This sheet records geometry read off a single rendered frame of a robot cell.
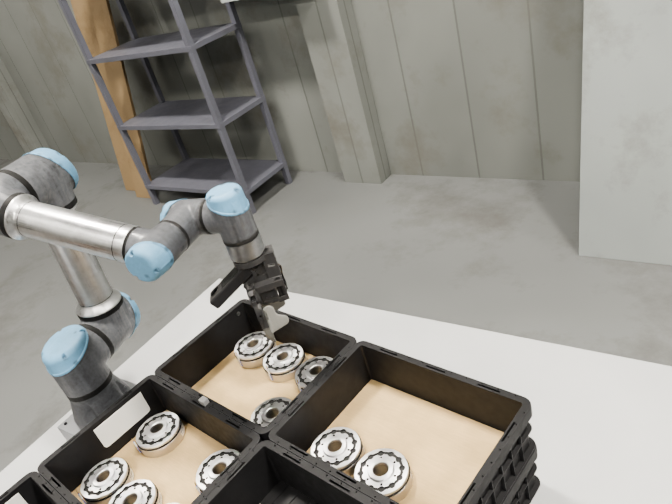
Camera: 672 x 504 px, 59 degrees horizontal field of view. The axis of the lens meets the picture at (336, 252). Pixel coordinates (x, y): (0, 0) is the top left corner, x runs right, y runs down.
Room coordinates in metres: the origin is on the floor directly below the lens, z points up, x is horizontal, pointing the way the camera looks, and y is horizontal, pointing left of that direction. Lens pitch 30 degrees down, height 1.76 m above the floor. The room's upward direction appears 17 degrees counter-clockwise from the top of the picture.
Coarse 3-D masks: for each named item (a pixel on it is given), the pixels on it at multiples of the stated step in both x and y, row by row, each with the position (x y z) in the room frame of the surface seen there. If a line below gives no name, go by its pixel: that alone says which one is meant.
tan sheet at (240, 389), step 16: (224, 368) 1.19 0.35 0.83; (240, 368) 1.17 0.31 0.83; (256, 368) 1.16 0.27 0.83; (208, 384) 1.15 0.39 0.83; (224, 384) 1.13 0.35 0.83; (240, 384) 1.12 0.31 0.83; (256, 384) 1.10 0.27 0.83; (272, 384) 1.08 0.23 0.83; (288, 384) 1.07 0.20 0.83; (224, 400) 1.08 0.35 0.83; (240, 400) 1.06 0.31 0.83; (256, 400) 1.05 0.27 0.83
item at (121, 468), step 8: (104, 464) 0.96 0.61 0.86; (112, 464) 0.95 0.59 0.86; (120, 464) 0.95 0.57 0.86; (88, 472) 0.95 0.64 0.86; (120, 472) 0.92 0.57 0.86; (88, 480) 0.93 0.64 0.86; (112, 480) 0.91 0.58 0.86; (120, 480) 0.90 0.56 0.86; (80, 488) 0.91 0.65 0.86; (88, 488) 0.91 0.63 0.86; (96, 488) 0.90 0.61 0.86; (104, 488) 0.89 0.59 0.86; (112, 488) 0.88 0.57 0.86; (88, 496) 0.88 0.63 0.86; (96, 496) 0.88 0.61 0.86; (104, 496) 0.87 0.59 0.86
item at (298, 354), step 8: (280, 344) 1.18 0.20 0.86; (288, 344) 1.17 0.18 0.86; (296, 344) 1.16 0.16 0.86; (272, 352) 1.16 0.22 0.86; (296, 352) 1.13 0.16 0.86; (264, 360) 1.14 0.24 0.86; (272, 360) 1.13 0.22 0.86; (296, 360) 1.10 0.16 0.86; (264, 368) 1.11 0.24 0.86; (272, 368) 1.10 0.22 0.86; (280, 368) 1.09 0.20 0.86; (288, 368) 1.08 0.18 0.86
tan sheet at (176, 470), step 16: (192, 432) 1.01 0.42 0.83; (128, 448) 1.02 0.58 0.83; (176, 448) 0.97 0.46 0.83; (192, 448) 0.96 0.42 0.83; (208, 448) 0.94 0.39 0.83; (224, 448) 0.93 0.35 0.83; (144, 464) 0.96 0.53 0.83; (160, 464) 0.94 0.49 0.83; (176, 464) 0.93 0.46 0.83; (192, 464) 0.91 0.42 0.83; (160, 480) 0.90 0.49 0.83; (176, 480) 0.88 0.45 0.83; (192, 480) 0.87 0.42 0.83; (176, 496) 0.84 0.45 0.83; (192, 496) 0.83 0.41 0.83
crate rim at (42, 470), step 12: (144, 384) 1.10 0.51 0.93; (168, 384) 1.07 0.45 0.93; (180, 396) 1.02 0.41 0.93; (192, 396) 1.00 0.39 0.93; (108, 408) 1.05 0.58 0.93; (204, 408) 0.96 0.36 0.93; (96, 420) 1.02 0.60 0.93; (228, 420) 0.90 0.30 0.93; (84, 432) 1.00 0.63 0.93; (240, 432) 0.86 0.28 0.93; (252, 432) 0.85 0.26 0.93; (72, 444) 0.98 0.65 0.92; (252, 444) 0.82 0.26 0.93; (48, 456) 0.96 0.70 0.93; (240, 456) 0.80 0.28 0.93; (228, 468) 0.78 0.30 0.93; (48, 480) 0.89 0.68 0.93; (216, 480) 0.76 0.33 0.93; (60, 492) 0.85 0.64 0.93; (204, 492) 0.74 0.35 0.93
